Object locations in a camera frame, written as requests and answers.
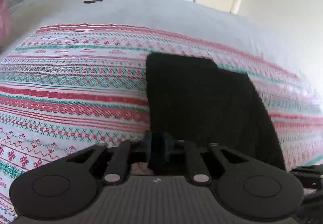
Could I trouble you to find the black pants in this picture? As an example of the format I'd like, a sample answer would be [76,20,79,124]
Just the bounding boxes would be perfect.
[146,53,285,174]

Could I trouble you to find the patterned red green blanket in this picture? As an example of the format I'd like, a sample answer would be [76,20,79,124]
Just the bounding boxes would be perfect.
[1,24,322,223]

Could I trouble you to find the white bed sheet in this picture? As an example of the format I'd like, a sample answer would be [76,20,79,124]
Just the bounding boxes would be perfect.
[1,0,308,76]

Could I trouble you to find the black sunglasses on bed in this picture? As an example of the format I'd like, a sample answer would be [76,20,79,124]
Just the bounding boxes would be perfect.
[83,0,104,4]

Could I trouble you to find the pink pillow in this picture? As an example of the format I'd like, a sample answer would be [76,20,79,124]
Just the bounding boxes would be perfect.
[0,0,11,46]

